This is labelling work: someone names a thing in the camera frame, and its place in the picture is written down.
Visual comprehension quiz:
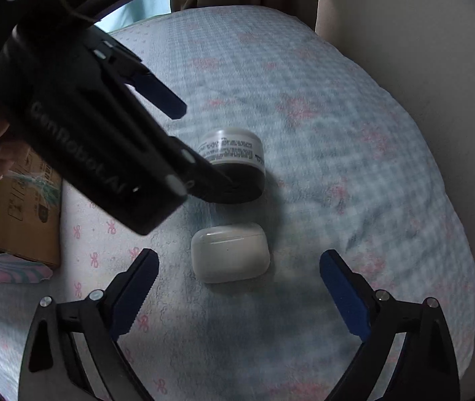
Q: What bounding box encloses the brown cardboard box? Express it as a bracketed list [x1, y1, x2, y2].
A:
[0, 151, 62, 269]

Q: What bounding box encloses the light blue curtain sheet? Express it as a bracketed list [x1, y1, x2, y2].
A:
[96, 0, 171, 33]

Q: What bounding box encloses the white earbuds case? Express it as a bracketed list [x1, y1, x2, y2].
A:
[190, 223, 271, 284]

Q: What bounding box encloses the white jar black lid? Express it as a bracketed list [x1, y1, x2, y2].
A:
[198, 127, 266, 204]

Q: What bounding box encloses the checkered floral bed sheet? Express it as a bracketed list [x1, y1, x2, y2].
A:
[0, 6, 475, 400]

